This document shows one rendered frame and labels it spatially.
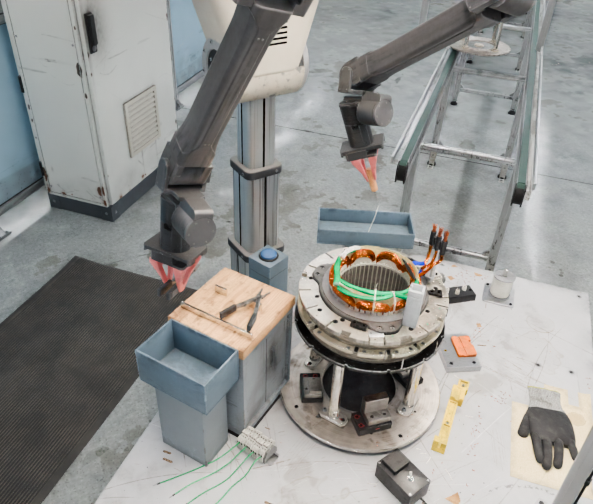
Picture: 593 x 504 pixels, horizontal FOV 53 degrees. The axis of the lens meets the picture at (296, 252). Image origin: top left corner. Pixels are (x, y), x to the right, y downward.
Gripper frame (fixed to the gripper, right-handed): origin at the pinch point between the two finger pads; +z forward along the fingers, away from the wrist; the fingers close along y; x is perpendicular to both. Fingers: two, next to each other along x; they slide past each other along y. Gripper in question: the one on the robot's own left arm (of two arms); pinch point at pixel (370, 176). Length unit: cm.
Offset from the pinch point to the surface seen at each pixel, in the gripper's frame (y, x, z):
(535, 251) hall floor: 49, 163, 144
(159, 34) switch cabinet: -134, 201, -18
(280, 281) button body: -26.2, -14.0, 16.8
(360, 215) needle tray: -7.0, 8.4, 14.6
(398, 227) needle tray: 2.1, 8.6, 20.5
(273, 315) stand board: -20.3, -37.4, 9.0
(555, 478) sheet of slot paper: 30, -44, 58
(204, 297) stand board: -35.0, -35.0, 3.6
